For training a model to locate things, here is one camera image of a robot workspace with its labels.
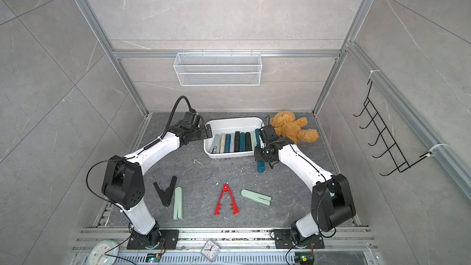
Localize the dark teal pliers floor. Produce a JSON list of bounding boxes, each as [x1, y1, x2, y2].
[[257, 161, 265, 173]]

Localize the light green pliers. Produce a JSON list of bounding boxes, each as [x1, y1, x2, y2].
[[250, 132, 257, 150], [173, 186, 183, 220], [241, 190, 272, 206]]

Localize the dark teal pliers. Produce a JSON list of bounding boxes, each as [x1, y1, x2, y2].
[[255, 128, 261, 147]]

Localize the grey pliers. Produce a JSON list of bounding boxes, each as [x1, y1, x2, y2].
[[229, 133, 235, 153], [210, 134, 221, 154]]

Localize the beige wooden pliers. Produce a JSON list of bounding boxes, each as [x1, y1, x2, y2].
[[220, 134, 226, 153]]

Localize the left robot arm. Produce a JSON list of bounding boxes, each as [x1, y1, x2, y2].
[[101, 110, 212, 249]]

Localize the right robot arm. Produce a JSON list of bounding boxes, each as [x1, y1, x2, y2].
[[254, 125, 356, 245]]

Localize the white storage box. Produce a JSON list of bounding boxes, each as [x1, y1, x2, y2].
[[204, 117, 264, 159]]

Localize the red open pliers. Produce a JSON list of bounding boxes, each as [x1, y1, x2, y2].
[[213, 184, 240, 216]]

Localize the brown teddy bear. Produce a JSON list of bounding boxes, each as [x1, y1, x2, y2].
[[271, 111, 319, 144]]

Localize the small square clock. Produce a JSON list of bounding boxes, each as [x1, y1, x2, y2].
[[201, 239, 221, 261]]

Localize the round white clock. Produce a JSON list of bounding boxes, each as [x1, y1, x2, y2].
[[85, 240, 119, 265]]

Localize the black corrugated cable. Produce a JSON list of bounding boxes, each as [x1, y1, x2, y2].
[[159, 95, 196, 141]]

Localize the white wire mesh basket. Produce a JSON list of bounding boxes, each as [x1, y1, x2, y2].
[[174, 52, 262, 87]]

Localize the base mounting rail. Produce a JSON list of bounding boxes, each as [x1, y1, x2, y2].
[[71, 226, 383, 265]]

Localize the black wall hook rack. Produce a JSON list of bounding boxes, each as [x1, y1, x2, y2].
[[353, 79, 432, 177]]

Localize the aluminium frame rail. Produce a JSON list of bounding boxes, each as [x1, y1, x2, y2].
[[74, 0, 148, 117]]

